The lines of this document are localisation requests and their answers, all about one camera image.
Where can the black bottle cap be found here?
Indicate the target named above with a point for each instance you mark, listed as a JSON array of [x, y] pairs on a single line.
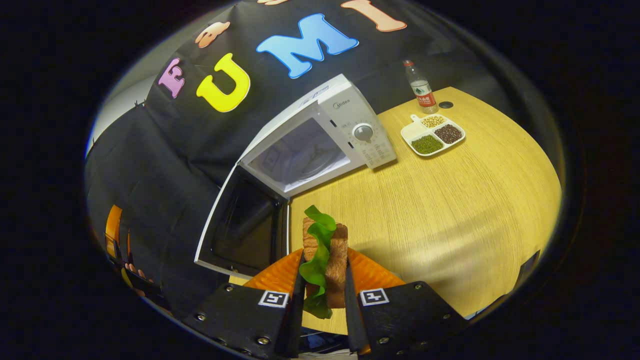
[[446, 105]]

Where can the toast and lettuce sandwich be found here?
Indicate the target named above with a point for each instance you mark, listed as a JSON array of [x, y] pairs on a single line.
[[337, 260]]

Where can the black backdrop cloth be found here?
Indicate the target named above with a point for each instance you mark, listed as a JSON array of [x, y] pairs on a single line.
[[165, 165]]

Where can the white divided bean dish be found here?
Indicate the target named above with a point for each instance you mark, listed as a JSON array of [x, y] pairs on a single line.
[[415, 132]]

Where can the clear red label water bottle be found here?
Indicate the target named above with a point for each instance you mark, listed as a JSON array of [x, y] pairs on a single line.
[[422, 87]]

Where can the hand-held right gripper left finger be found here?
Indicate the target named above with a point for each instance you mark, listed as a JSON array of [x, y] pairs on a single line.
[[295, 320]]

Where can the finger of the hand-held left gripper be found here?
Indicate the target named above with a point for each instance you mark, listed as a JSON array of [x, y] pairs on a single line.
[[128, 247], [113, 230]]

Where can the white microwave oven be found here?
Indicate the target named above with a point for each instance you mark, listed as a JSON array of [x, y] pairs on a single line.
[[345, 107]]

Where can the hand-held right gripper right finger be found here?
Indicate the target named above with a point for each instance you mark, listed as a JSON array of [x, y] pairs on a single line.
[[352, 320]]

